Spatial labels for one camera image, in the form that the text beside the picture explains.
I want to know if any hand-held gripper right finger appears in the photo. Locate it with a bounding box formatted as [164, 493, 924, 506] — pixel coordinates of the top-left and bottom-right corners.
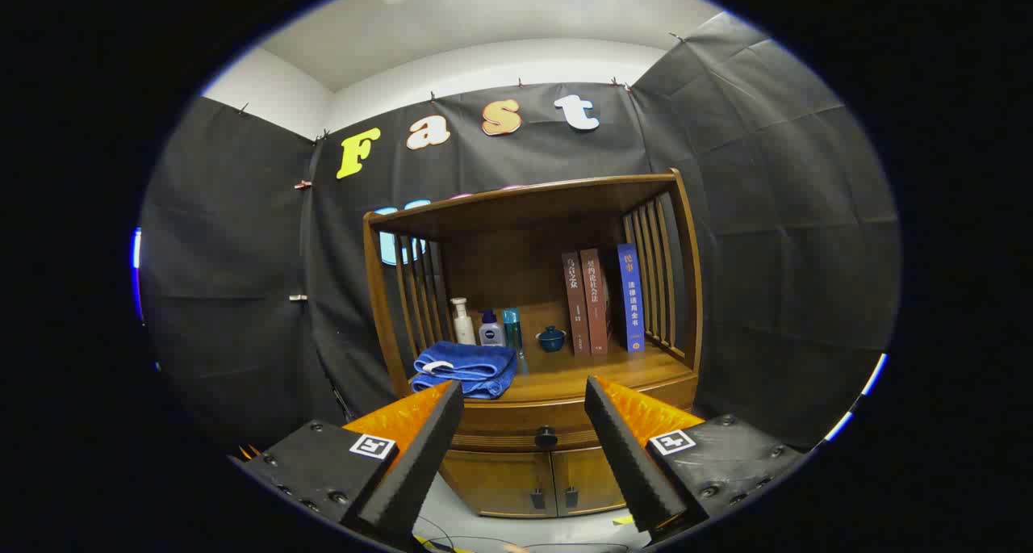
[583, 375, 808, 544]

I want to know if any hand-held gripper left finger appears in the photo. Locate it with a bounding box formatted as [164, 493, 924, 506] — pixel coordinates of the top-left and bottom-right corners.
[228, 379, 466, 547]

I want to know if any wooden cabinet door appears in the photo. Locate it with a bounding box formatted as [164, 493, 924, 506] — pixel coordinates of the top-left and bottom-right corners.
[552, 446, 629, 517]
[440, 448, 558, 519]

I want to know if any wooden countertop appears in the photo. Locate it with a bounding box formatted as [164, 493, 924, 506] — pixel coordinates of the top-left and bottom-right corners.
[404, 339, 696, 404]

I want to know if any wooden cabinet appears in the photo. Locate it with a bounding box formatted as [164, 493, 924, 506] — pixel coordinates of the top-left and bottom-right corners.
[362, 168, 705, 519]

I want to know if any blue folded towel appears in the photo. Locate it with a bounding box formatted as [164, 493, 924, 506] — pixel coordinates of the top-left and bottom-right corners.
[410, 341, 518, 400]

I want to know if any white pump bottle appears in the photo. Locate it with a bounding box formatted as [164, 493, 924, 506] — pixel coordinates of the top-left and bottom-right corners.
[450, 297, 477, 346]

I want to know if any white bottle with blue cap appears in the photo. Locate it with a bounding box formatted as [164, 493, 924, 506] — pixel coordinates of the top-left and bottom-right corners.
[478, 309, 508, 348]

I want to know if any reddish brown book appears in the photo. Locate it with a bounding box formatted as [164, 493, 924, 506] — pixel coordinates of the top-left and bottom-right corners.
[579, 248, 614, 356]

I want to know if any blue book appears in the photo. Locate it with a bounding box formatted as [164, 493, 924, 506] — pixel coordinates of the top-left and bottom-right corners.
[617, 243, 646, 354]

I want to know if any dark brown book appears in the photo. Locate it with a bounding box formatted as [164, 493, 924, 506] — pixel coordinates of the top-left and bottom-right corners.
[562, 251, 592, 358]

